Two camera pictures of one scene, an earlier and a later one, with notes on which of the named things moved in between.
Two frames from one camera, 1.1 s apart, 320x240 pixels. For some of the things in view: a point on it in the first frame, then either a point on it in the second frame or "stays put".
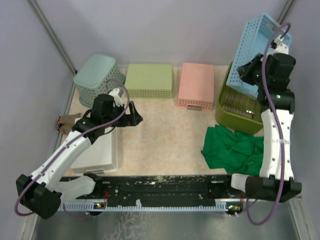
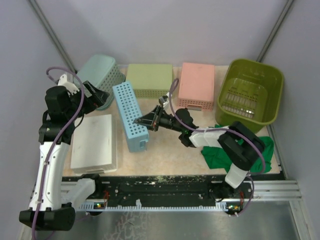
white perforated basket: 101,155 stays put
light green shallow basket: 149,80 stays put
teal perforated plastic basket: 97,75 stays put
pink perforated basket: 196,88 stays put
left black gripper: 127,120 to 95,100
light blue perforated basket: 254,40 to 137,136
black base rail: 199,188 stays put
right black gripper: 244,71 to 152,120
